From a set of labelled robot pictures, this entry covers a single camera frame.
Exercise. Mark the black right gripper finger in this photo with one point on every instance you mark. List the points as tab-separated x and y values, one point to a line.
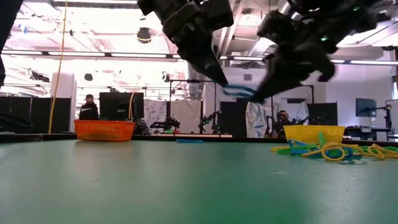
283	77

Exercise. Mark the black screen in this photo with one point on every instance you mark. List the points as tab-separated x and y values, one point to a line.
115	107

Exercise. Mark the green table mat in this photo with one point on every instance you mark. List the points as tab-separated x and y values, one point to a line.
199	186

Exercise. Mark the orange plastic basket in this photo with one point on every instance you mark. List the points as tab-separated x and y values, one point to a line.
102	130

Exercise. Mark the tangled green rubber bands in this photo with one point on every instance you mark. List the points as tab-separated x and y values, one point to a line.
320	138

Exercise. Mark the grey wall monitor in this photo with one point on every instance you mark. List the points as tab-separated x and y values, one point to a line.
366	108

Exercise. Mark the white patterned backdrop sheet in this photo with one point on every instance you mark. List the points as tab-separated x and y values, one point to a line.
256	119
186	113

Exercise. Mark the black partition panel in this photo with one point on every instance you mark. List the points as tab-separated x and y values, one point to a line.
31	113

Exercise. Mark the blue rubber band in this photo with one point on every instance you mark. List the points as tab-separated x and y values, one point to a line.
239	87
189	141

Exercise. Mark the long LED light bar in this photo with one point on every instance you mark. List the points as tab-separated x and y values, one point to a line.
77	54

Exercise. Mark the black background robot arm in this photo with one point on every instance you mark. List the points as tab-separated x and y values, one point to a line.
270	126
210	119
164	124

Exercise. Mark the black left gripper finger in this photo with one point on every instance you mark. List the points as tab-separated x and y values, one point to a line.
208	65

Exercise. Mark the yellow plastic basket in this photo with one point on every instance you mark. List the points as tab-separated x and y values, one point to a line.
311	133

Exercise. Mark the black frame stand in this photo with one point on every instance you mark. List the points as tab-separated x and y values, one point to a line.
272	112
186	81

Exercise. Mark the black curved object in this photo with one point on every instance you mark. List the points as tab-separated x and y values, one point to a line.
15	122

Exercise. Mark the silver ventilation duct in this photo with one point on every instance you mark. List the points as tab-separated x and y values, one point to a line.
194	77

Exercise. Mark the tangled blue rubber bands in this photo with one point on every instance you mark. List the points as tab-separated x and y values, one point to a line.
295	143

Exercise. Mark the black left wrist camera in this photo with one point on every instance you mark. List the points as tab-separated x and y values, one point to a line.
217	12

